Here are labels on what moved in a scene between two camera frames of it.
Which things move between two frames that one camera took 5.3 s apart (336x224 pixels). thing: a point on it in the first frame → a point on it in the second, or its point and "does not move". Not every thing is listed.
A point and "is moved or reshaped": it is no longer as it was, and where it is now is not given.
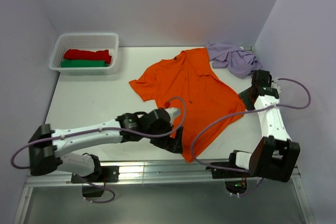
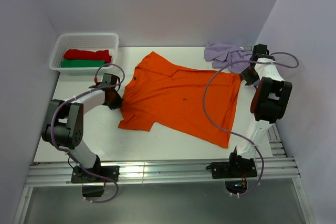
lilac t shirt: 240,62 does not move
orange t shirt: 208,104 is moved or reshaped
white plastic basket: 85,53 does not move
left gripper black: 171,144 → 117,104
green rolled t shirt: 83,63 does not move
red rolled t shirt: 87,55 does not move
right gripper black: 243,95 → 244,75
